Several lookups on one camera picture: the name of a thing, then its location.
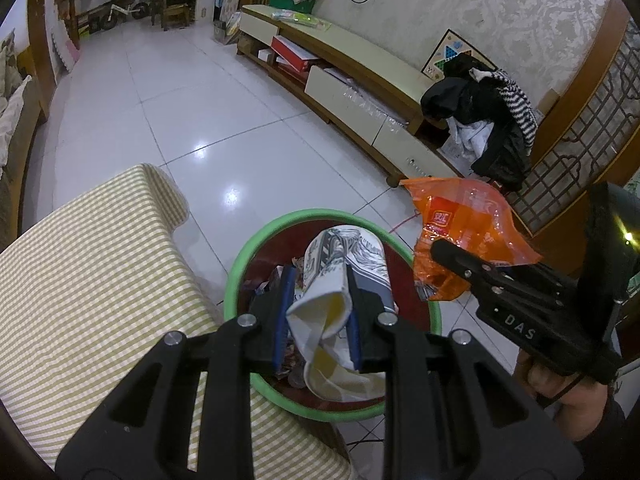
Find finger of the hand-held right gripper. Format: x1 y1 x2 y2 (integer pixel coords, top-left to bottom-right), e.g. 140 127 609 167
431 238 571 307

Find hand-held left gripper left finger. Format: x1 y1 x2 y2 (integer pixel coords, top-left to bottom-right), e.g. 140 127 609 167
55 266 298 480

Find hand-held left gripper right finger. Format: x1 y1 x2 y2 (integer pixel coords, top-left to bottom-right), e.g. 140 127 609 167
345 269 585 480

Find printed white paper bag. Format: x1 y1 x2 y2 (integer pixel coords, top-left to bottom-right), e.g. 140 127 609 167
286 227 392 402

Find orange plastic bag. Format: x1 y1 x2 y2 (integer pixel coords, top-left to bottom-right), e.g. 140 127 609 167
400 176 543 302

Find green rimmed red bin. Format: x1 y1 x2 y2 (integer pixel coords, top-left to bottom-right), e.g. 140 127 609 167
223 208 443 422

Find person's right forearm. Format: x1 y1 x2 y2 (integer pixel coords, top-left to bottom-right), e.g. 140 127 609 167
565 395 632 480

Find person's right hand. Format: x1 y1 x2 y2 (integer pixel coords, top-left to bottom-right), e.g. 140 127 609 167
515 347 608 441

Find white cloth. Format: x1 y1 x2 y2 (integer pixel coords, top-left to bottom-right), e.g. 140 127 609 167
447 117 496 171

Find black jacket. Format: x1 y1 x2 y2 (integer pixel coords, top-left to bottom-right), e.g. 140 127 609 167
421 55 533 191

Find black white striped garment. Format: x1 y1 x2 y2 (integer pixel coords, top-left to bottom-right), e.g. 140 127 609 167
492 72 540 151

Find wooden lattice screen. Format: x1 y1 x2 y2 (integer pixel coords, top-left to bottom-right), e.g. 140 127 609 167
505 0 640 251

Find green checkered tablecloth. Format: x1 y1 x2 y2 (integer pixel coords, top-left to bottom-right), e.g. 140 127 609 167
0 163 358 480

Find checkers game board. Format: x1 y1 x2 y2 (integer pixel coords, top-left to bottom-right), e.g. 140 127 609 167
421 28 498 81

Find long wooden television cabinet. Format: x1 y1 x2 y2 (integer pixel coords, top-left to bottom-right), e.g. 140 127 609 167
236 4 471 186

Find red flat box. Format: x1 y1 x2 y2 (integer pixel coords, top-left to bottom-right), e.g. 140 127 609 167
270 35 321 73

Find green yellow flat packet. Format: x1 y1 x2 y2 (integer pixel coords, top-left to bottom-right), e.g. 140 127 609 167
272 9 331 28

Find striped beige sofa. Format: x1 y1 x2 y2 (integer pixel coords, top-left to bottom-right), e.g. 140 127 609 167
0 30 51 241

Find wooden chair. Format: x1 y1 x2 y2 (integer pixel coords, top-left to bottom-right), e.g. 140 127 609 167
160 2 193 31

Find pink foam mats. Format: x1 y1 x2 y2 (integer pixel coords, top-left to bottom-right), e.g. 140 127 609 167
47 30 81 78

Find white balance bike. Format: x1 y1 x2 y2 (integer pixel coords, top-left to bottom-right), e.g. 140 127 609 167
90 0 151 31

